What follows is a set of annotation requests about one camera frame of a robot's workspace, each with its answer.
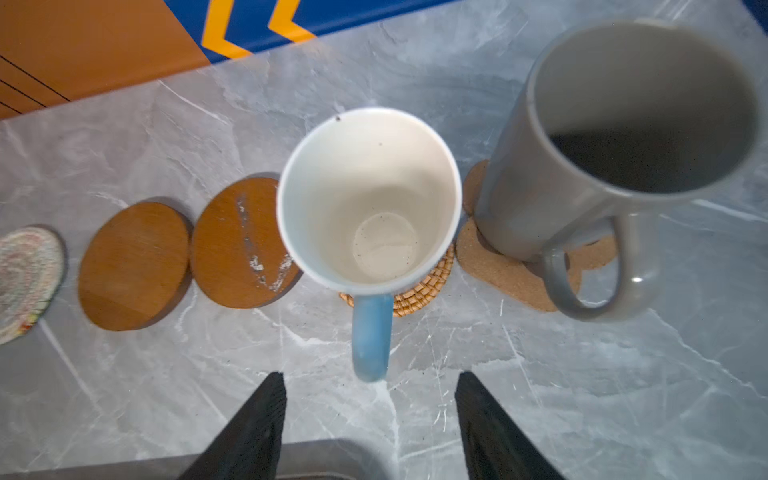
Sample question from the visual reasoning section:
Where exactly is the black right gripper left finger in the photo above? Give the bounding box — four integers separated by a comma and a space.
179, 372, 287, 480

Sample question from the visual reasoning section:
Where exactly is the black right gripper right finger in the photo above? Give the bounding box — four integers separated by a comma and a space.
455, 371, 564, 480

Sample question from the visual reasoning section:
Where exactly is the light blue mug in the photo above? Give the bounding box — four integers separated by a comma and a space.
277, 107, 462, 382

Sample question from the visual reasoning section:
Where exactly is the grey mug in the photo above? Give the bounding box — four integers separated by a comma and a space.
473, 18, 763, 322

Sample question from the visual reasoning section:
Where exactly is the woven rattan round coaster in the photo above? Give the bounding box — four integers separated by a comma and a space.
338, 242, 457, 319

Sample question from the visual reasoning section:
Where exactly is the scratched brown round coaster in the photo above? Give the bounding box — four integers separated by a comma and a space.
190, 175, 302, 309

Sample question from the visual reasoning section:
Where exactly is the plain brown round coaster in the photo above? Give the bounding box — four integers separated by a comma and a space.
78, 201, 191, 331

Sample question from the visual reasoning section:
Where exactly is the white strawberry serving tray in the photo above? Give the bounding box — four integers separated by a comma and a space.
1, 439, 397, 479

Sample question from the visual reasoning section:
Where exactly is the multicolour woven rope coaster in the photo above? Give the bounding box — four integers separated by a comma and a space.
1, 226, 66, 344

